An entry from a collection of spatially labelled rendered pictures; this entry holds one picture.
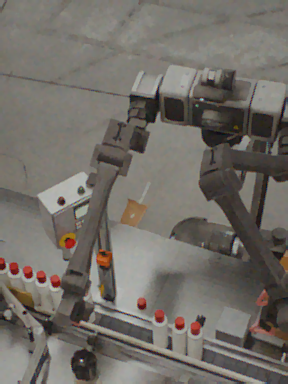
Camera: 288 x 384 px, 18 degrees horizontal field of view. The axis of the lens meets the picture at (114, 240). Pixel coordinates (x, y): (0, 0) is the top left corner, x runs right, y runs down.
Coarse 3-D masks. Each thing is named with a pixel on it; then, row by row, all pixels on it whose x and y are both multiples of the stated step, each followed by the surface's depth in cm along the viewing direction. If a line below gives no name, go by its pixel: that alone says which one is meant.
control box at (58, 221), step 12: (72, 180) 277; (84, 180) 276; (48, 192) 275; (60, 192) 274; (72, 192) 274; (48, 204) 272; (72, 204) 272; (48, 216) 274; (60, 216) 272; (72, 216) 275; (84, 216) 279; (48, 228) 282; (60, 228) 276; (72, 228) 279; (60, 240) 280
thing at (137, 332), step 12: (36, 312) 320; (96, 312) 318; (72, 324) 316; (96, 324) 315; (108, 324) 315; (120, 324) 314; (132, 324) 314; (108, 336) 312; (132, 336) 311; (144, 336) 311; (168, 336) 310; (144, 348) 308; (168, 348) 308; (204, 348) 307; (180, 360) 305; (204, 360) 304; (216, 360) 304; (228, 360) 304; (240, 360) 303; (216, 372) 301; (240, 372) 301; (252, 372) 300; (264, 372) 300; (276, 372) 300
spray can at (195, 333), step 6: (192, 324) 289; (198, 324) 289; (192, 330) 289; (198, 330) 288; (192, 336) 291; (198, 336) 291; (192, 342) 293; (198, 342) 293; (192, 348) 296; (198, 348) 296; (192, 354) 299; (198, 354) 299
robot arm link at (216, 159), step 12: (228, 144) 253; (204, 156) 255; (216, 156) 252; (228, 156) 252; (240, 156) 258; (252, 156) 263; (264, 156) 267; (276, 156) 272; (204, 168) 253; (216, 168) 250; (228, 168) 250; (240, 168) 260; (252, 168) 263; (264, 168) 266; (276, 168) 270; (204, 180) 252; (216, 180) 249; (276, 180) 281
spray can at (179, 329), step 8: (176, 320) 290; (184, 320) 290; (176, 328) 292; (184, 328) 293; (176, 336) 294; (184, 336) 294; (176, 344) 299; (184, 344) 299; (176, 352) 303; (184, 352) 303
